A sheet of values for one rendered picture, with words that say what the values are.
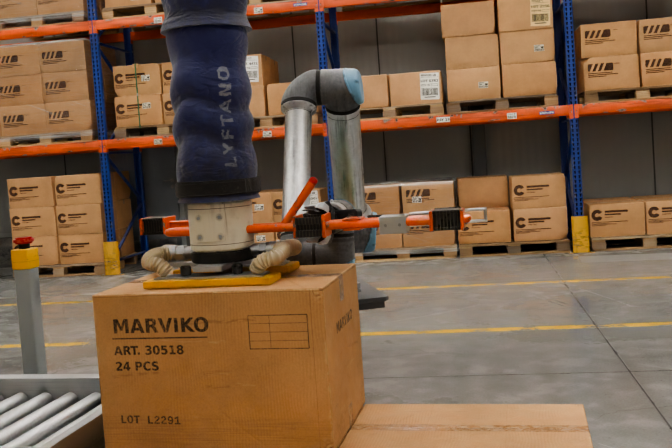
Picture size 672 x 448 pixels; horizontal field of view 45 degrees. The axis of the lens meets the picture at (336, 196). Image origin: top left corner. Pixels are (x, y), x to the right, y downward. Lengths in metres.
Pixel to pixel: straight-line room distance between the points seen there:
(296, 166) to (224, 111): 0.48
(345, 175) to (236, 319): 0.94
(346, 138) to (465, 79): 6.62
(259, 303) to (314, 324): 0.14
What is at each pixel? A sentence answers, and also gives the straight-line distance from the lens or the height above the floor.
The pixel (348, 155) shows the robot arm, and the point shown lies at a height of 1.25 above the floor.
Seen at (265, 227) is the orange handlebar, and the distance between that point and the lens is 2.14.
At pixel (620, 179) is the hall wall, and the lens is 10.75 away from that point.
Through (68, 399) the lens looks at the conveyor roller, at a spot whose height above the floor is 0.54.
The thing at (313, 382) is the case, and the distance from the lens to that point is 2.00.
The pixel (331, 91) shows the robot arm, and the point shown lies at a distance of 2.63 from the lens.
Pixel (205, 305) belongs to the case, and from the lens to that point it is 2.04.
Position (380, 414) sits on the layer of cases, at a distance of 2.30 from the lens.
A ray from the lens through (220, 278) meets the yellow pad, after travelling 2.09.
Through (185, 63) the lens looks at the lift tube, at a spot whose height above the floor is 1.51.
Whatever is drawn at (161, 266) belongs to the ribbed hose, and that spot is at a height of 1.00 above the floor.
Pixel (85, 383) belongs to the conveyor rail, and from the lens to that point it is 2.82.
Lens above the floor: 1.26
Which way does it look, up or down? 3 degrees down
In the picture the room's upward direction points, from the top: 4 degrees counter-clockwise
